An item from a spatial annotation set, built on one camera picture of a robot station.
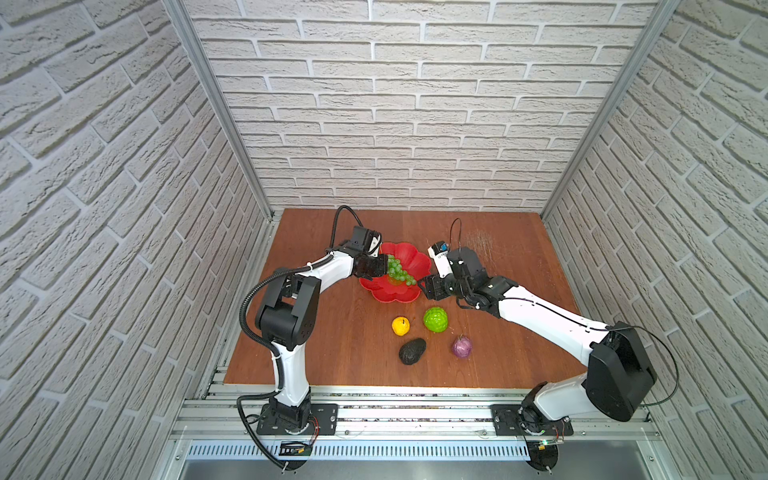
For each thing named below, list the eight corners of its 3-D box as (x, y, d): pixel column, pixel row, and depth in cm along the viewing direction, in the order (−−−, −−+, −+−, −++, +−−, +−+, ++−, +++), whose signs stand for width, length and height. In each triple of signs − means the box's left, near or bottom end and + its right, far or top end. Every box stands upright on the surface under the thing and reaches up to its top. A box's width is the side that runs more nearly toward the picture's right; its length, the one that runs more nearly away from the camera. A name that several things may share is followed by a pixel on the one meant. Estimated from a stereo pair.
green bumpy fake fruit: (424, 333, 90) (426, 324, 85) (423, 315, 94) (425, 306, 89) (446, 333, 90) (449, 324, 85) (444, 316, 94) (447, 306, 89)
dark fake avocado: (406, 369, 83) (406, 363, 80) (396, 353, 86) (396, 347, 82) (428, 354, 86) (430, 348, 82) (418, 339, 89) (420, 333, 85)
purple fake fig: (453, 359, 86) (456, 353, 82) (451, 340, 89) (454, 334, 85) (469, 359, 86) (473, 353, 82) (466, 340, 89) (470, 334, 85)
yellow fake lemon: (397, 339, 89) (397, 333, 85) (390, 325, 91) (390, 319, 88) (411, 332, 90) (412, 326, 87) (404, 319, 93) (404, 313, 89)
